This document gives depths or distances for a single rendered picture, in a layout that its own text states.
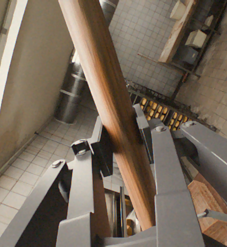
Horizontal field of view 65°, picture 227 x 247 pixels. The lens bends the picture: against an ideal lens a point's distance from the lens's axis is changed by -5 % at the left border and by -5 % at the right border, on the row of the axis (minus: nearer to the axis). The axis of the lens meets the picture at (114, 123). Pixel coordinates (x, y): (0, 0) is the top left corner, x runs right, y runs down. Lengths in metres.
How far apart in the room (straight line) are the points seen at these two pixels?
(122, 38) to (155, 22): 0.94
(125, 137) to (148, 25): 5.12
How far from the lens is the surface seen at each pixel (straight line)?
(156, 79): 5.27
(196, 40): 4.82
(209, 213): 1.59
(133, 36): 5.17
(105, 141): 0.16
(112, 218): 1.86
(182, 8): 4.95
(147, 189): 0.19
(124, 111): 0.15
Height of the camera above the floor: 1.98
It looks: 8 degrees down
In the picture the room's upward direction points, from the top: 69 degrees counter-clockwise
